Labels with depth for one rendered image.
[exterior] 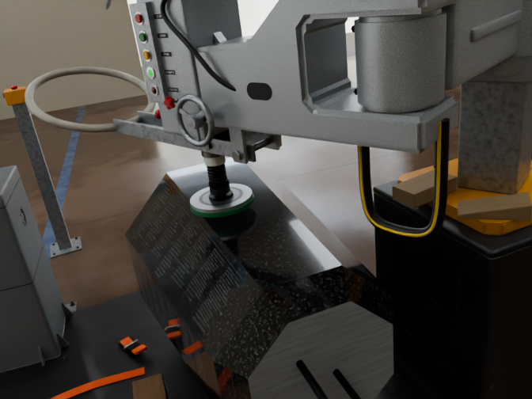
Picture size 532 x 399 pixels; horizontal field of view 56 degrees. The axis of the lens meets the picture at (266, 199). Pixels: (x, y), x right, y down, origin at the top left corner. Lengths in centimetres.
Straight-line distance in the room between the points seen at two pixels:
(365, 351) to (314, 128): 62
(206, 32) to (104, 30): 676
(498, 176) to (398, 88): 78
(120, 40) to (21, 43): 137
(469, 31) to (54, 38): 737
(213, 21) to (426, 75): 66
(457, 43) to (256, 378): 91
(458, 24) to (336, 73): 30
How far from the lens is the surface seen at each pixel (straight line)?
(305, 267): 136
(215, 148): 155
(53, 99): 839
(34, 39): 829
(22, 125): 337
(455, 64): 123
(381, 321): 141
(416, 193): 168
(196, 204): 168
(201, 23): 147
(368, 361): 147
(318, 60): 125
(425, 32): 110
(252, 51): 129
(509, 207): 165
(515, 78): 166
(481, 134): 177
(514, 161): 177
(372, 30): 110
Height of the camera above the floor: 153
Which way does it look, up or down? 24 degrees down
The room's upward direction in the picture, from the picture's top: 7 degrees counter-clockwise
